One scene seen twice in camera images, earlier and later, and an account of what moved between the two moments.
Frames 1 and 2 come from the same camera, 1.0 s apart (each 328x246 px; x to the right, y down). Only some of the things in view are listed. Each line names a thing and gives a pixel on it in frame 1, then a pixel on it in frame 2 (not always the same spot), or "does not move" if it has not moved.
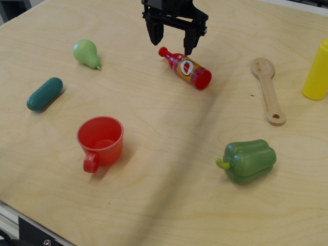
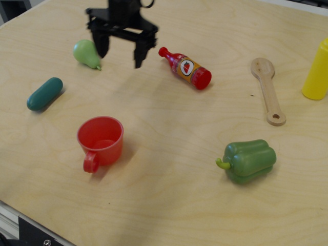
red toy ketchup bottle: [187, 69] does not move
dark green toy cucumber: [43, 95] does not move
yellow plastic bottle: [316, 86] does not move
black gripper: [182, 14] to [122, 18]
